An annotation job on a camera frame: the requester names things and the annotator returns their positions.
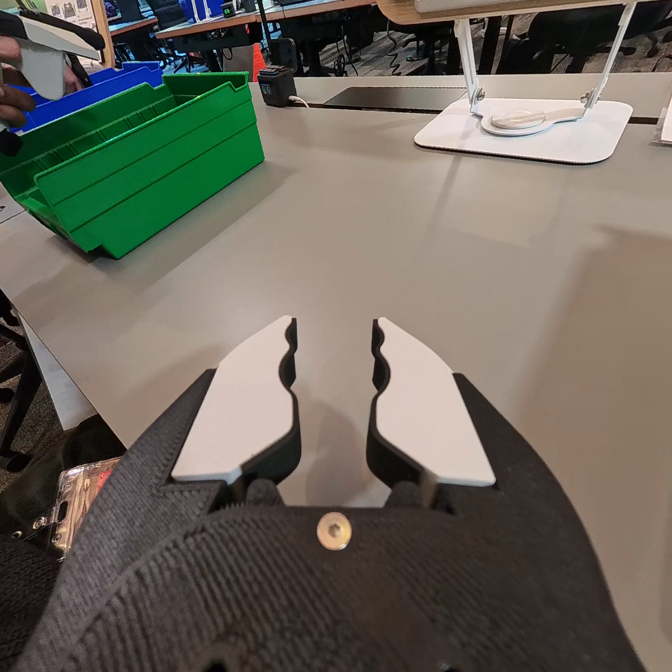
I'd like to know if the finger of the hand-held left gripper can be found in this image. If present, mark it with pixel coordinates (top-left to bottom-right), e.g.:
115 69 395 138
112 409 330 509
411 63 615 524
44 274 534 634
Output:
18 13 102 102
49 18 106 52

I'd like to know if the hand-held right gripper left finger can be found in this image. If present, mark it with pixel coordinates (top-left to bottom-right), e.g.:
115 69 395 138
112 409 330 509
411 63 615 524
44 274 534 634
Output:
171 315 302 501

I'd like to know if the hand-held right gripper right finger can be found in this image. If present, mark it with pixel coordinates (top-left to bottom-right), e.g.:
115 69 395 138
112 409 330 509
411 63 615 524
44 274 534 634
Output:
366 316 496 509

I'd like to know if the green plastic bin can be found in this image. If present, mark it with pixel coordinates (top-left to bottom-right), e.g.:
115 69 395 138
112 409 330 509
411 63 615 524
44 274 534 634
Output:
0 72 265 260

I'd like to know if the grey desk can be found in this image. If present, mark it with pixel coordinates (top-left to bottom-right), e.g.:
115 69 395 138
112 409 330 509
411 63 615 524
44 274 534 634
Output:
0 72 672 672

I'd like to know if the person's left hand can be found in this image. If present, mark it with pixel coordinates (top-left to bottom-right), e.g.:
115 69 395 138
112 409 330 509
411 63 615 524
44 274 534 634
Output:
0 38 39 131

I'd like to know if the brown document board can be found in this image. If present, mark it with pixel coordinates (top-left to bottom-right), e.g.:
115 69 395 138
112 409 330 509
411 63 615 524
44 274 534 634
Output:
44 0 116 70

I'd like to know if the blue plastic bin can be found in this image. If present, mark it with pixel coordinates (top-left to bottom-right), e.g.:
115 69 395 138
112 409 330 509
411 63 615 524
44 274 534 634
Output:
20 61 163 133

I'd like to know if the clear ID badge holder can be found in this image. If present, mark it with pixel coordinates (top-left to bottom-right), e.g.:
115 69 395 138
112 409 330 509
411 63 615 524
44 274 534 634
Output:
10 457 123 564

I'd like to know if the black charger box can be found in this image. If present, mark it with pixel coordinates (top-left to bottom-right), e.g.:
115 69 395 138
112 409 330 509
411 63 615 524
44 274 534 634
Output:
257 66 298 108

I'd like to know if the black office chair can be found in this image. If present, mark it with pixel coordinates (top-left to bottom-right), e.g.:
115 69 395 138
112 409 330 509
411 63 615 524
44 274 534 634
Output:
0 291 44 471

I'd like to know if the pale oval pad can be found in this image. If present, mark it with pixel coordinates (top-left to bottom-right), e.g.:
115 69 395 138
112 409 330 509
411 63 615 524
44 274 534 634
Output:
490 111 548 131

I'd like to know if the laminated paper sheet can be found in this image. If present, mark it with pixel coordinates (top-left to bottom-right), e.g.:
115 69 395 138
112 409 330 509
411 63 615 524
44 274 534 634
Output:
653 86 672 147

